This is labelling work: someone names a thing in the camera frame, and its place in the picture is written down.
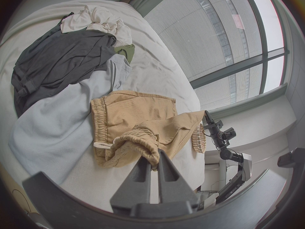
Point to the blue-green curtain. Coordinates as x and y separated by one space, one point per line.
147 1

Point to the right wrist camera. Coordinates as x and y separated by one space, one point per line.
228 133

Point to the white garment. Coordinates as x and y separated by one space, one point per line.
76 23

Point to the bed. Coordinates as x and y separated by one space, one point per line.
157 75

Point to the round woven basket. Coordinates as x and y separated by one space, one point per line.
199 139

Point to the pale grey garment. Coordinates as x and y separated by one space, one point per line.
52 127

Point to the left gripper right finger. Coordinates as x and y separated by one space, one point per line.
181 194

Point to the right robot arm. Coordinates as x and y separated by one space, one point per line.
240 173

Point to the tan shorts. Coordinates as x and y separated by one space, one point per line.
133 113

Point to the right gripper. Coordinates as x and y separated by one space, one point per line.
215 135

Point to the window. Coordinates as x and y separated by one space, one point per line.
190 32

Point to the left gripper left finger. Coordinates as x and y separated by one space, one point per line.
124 194

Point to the green garment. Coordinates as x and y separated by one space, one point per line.
129 54

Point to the black garment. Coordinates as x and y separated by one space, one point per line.
59 61

